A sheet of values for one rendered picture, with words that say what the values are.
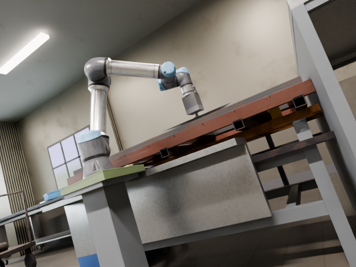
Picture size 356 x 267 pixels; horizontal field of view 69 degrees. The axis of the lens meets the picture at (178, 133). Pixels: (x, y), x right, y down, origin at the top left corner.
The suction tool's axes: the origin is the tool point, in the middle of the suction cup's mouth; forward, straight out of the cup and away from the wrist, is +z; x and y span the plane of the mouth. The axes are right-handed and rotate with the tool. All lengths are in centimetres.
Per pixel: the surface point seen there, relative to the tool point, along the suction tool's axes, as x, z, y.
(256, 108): 5.5, 7.3, -33.5
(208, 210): 13.4, 47.1, 4.7
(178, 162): 29.4, 20.3, 2.9
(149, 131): -246, -66, 219
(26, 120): -222, -221, 554
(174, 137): 10.2, 5.6, 12.4
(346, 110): 36, 23, -66
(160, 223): 17, 48, 34
